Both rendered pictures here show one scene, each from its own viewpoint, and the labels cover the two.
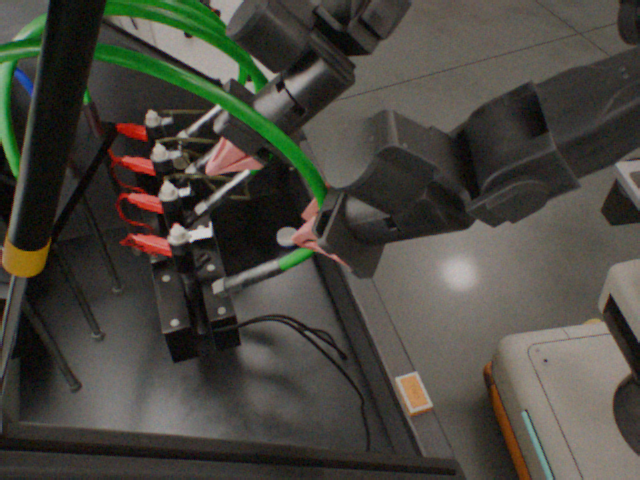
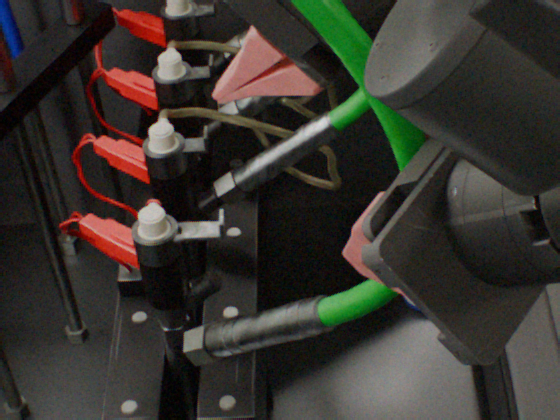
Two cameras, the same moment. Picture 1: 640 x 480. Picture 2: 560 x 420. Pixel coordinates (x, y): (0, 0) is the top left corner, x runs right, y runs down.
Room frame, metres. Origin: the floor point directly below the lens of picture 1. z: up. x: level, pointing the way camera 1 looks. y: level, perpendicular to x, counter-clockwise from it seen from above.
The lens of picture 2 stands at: (0.07, -0.08, 1.58)
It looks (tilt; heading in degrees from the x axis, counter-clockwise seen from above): 43 degrees down; 22
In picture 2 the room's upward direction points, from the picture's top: 6 degrees counter-clockwise
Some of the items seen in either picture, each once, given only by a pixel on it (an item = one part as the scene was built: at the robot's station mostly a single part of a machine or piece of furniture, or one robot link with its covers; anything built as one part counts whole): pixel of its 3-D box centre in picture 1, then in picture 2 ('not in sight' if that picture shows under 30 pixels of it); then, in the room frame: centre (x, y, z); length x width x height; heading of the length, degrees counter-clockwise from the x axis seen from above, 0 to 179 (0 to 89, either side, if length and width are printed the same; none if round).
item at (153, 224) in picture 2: (178, 236); (154, 228); (0.52, 0.18, 1.10); 0.02 x 0.02 x 0.03
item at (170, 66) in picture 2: (160, 155); (172, 71); (0.67, 0.23, 1.10); 0.02 x 0.02 x 0.03
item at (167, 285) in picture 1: (187, 264); (203, 303); (0.63, 0.21, 0.91); 0.34 x 0.10 x 0.15; 18
